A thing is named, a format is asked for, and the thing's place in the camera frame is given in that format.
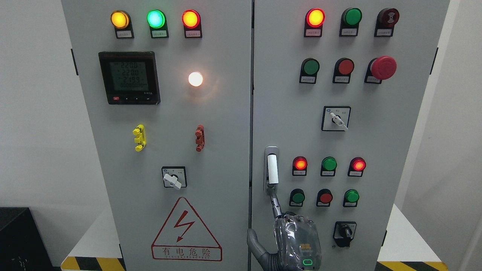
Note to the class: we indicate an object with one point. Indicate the red indicator light left door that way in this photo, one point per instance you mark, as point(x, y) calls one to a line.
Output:
point(192, 24)

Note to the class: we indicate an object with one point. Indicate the red push button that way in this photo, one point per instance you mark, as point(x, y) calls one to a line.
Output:
point(324, 198)
point(342, 71)

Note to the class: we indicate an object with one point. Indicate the white lit indicator light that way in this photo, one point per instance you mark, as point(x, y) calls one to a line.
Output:
point(195, 79)

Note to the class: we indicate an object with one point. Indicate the white selector switch upper right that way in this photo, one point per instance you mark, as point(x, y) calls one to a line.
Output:
point(335, 118)

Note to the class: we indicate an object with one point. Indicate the red electric warning sticker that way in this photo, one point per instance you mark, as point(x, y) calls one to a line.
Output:
point(185, 236)

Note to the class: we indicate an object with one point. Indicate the silver door handle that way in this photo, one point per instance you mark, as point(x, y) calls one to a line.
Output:
point(271, 179)

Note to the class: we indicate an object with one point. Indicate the grey right cabinet door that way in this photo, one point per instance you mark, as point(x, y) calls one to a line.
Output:
point(288, 115)

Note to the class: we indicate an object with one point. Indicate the red lit indicator right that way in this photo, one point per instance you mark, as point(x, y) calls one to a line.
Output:
point(356, 167)

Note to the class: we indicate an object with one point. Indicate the green push button upper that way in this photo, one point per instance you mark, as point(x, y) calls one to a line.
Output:
point(308, 71)

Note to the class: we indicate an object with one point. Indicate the yellow indicator light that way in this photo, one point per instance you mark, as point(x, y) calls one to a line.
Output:
point(122, 24)

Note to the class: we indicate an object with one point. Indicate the red indicator light top right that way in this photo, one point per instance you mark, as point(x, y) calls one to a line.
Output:
point(314, 23)

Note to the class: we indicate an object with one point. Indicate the white selector switch left door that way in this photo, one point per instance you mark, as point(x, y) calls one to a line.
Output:
point(174, 176)

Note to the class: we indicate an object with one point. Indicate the black key switch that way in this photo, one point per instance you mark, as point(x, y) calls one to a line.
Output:
point(344, 232)

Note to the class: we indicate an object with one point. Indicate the red lit indicator left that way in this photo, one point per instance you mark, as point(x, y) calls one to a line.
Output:
point(300, 165)

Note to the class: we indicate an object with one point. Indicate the green indicator top right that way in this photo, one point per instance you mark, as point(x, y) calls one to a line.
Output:
point(349, 24)

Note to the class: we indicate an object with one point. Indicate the grey cabinet door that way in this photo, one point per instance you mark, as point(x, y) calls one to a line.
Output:
point(288, 115)
point(218, 176)

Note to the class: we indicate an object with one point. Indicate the white platform hazard striped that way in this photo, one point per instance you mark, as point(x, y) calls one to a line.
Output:
point(403, 250)

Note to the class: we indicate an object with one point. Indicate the grey left cabinet door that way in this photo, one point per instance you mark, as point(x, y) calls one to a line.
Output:
point(218, 176)

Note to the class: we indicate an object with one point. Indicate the yellow terminal connector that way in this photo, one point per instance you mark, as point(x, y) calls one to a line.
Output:
point(139, 137)

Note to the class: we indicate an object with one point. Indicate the black digital power meter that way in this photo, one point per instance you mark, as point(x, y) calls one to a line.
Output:
point(130, 78)

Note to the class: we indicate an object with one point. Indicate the grey robot hand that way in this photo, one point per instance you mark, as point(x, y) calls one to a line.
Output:
point(296, 237)

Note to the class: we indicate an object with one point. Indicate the black box lower left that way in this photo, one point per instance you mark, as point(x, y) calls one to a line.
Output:
point(21, 245)

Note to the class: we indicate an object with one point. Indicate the red lit indicator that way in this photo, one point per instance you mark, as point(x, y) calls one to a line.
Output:
point(356, 167)
point(300, 165)

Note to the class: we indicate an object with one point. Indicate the dark red buzzer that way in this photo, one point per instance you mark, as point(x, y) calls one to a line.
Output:
point(386, 20)

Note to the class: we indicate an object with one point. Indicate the red terminal connector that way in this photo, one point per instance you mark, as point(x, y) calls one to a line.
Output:
point(200, 138)

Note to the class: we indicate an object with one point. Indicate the red emergency stop button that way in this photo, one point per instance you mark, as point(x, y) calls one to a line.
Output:
point(380, 68)

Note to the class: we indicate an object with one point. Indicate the red push button upper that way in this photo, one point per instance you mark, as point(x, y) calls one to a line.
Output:
point(342, 71)

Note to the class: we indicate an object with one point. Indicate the green indicator middle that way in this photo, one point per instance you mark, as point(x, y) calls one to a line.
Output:
point(328, 167)

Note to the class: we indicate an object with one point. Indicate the green lit indicator light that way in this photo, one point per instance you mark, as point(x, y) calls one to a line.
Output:
point(158, 24)

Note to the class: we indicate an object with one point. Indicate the green push button lower right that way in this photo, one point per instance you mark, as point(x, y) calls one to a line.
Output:
point(351, 198)

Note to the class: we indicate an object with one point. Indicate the red push button lower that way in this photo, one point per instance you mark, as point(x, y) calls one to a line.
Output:
point(324, 198)

